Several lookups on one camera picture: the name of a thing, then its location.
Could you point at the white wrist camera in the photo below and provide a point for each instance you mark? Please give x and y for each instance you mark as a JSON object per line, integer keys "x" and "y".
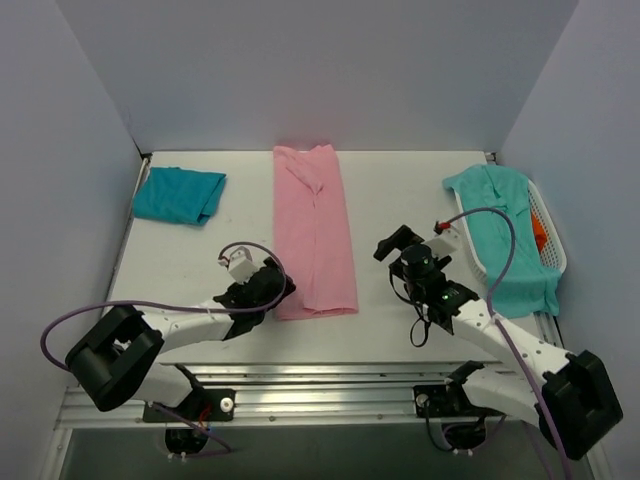
{"x": 239, "y": 264}
{"x": 447, "y": 240}

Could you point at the aluminium mounting rail frame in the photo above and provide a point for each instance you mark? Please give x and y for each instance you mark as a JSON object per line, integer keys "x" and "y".
{"x": 343, "y": 371}

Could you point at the orange garment in basket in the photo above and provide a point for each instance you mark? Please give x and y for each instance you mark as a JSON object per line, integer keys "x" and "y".
{"x": 540, "y": 235}

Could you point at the folded teal t-shirt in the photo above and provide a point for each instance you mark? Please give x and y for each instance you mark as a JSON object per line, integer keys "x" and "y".
{"x": 179, "y": 196}

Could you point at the light turquoise t-shirt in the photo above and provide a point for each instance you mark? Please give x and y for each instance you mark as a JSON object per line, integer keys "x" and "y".
{"x": 504, "y": 240}

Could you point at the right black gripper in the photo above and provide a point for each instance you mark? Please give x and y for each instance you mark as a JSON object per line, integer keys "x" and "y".
{"x": 400, "y": 245}

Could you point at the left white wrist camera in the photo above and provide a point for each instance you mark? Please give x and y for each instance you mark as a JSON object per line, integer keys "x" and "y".
{"x": 239, "y": 264}

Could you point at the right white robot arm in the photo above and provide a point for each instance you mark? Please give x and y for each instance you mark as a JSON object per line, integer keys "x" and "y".
{"x": 568, "y": 397}

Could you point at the white plastic laundry basket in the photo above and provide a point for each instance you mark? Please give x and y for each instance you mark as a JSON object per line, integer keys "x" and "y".
{"x": 552, "y": 255}

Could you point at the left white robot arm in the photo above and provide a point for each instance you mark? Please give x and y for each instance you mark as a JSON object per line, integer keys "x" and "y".
{"x": 116, "y": 360}

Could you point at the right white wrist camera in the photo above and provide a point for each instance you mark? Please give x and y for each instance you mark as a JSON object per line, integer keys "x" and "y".
{"x": 447, "y": 240}

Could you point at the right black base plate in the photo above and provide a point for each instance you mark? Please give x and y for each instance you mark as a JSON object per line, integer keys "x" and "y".
{"x": 441, "y": 401}

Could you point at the pink t-shirt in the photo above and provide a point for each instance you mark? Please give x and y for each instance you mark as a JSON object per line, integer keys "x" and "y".
{"x": 311, "y": 233}

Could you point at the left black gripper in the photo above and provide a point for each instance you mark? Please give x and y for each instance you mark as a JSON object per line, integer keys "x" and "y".
{"x": 272, "y": 279}

